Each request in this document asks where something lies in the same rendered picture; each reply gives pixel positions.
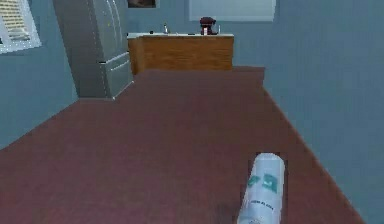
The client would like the wooden kitchen counter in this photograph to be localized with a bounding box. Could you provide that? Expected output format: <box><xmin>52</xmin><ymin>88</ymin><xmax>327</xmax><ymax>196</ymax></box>
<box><xmin>127</xmin><ymin>32</ymin><xmax>235</xmax><ymax>76</ymax></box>

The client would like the dark red coffee machine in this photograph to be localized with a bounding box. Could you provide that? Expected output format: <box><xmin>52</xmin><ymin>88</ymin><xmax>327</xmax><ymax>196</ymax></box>
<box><xmin>199</xmin><ymin>16</ymin><xmax>218</xmax><ymax>36</ymax></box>

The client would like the white cylindrical bin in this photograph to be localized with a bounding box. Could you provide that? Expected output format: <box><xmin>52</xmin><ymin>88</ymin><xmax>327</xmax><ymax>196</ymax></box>
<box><xmin>236</xmin><ymin>152</ymin><xmax>286</xmax><ymax>224</ymax></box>

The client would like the grey fridge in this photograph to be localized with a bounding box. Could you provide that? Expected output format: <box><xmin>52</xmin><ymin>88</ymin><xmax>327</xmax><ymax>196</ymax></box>
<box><xmin>52</xmin><ymin>0</ymin><xmax>135</xmax><ymax>100</ymax></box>

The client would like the dark framed picture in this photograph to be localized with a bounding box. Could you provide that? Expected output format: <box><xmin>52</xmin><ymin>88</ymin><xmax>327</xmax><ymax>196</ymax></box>
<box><xmin>127</xmin><ymin>0</ymin><xmax>157</xmax><ymax>9</ymax></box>

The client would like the white window with blinds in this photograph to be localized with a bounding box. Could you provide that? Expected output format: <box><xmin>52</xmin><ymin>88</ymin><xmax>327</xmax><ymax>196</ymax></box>
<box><xmin>0</xmin><ymin>0</ymin><xmax>43</xmax><ymax>55</ymax></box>

